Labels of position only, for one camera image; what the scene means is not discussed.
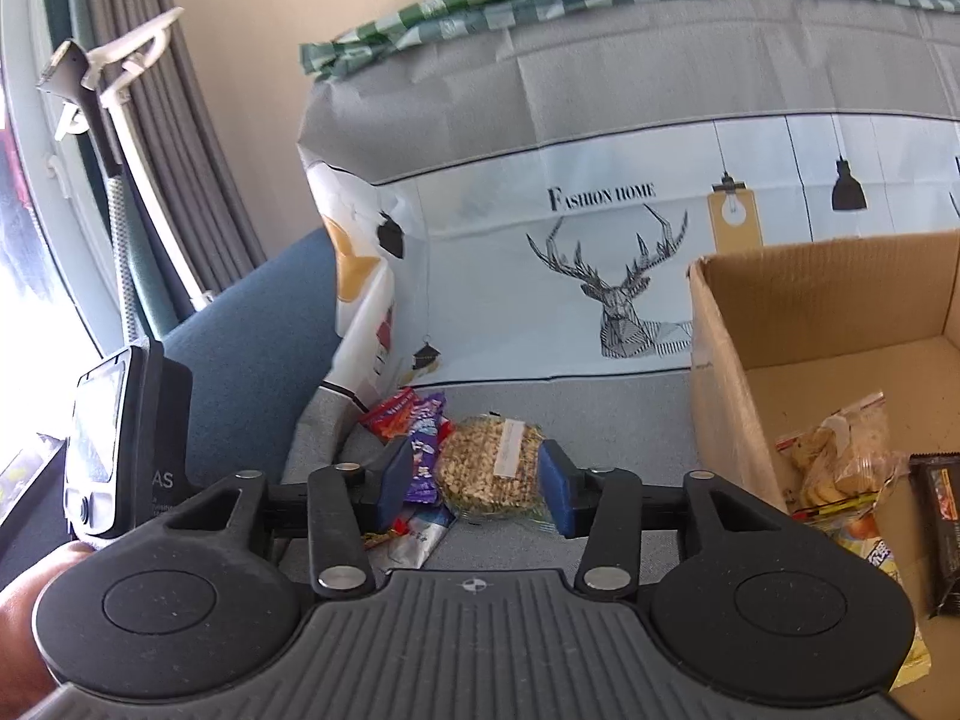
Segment purple white sachet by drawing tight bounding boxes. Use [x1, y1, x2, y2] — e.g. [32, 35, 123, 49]
[368, 505, 455, 574]

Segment purple cow candy pack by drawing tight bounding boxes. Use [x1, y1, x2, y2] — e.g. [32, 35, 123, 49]
[405, 394, 446, 504]

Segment round seed brittle pack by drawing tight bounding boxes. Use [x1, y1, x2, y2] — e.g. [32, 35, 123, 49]
[434, 415, 547, 522]

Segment clear bag of crackers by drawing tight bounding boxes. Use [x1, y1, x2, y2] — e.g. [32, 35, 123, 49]
[776, 392, 908, 522]

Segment yellow cow candy pack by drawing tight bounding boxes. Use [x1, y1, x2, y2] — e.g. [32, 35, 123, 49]
[828, 512, 932, 689]

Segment black truffle cracker pack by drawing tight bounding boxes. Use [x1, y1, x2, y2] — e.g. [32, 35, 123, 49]
[908, 452, 960, 616]

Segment red spicy strip packet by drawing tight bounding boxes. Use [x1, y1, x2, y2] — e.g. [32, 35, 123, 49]
[359, 388, 420, 442]

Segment person's left hand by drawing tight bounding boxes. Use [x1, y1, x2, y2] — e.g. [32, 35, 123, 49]
[0, 541, 93, 718]

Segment blue sofa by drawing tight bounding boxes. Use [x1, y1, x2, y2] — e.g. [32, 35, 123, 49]
[151, 229, 338, 511]

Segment grey curtain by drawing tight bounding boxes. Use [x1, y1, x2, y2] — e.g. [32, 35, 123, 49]
[43, 0, 265, 328]

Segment brown cardboard box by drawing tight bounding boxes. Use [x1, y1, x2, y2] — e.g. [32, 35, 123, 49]
[685, 229, 960, 720]

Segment deer print sofa cover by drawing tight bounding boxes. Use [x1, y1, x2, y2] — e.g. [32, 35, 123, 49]
[283, 0, 958, 483]

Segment white floor stand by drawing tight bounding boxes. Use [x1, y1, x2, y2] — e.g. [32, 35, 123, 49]
[37, 7, 212, 343]

